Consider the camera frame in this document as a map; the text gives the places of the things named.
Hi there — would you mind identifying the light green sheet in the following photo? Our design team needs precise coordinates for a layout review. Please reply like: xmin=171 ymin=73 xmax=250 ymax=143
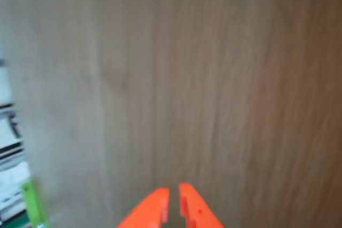
xmin=20 ymin=178 xmax=52 ymax=228

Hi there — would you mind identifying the white striped background clutter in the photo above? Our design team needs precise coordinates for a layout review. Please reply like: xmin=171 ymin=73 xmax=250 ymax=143
xmin=0 ymin=102 xmax=32 ymax=224

